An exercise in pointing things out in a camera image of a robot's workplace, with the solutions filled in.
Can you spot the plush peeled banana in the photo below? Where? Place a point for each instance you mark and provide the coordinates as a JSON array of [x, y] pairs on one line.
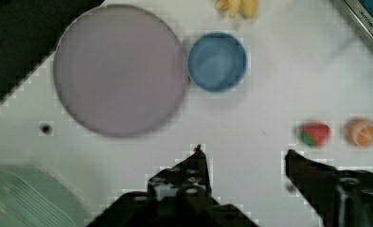
[[247, 8]]

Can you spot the plush red strawberry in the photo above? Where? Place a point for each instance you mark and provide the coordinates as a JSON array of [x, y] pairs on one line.
[[314, 134]]

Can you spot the green dish rack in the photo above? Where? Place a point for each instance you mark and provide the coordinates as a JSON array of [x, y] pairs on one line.
[[30, 197]]

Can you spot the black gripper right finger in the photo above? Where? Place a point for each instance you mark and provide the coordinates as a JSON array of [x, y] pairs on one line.
[[341, 198]]

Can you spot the purple round plate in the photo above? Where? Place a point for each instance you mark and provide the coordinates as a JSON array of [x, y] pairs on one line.
[[119, 70]]

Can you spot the blue bowl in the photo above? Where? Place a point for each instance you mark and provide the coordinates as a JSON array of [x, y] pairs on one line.
[[217, 62]]

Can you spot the plush orange half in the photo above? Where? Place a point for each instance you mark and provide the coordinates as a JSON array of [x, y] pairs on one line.
[[359, 132]]

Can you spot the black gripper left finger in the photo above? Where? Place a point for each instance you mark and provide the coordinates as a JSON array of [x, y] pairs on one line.
[[179, 196]]

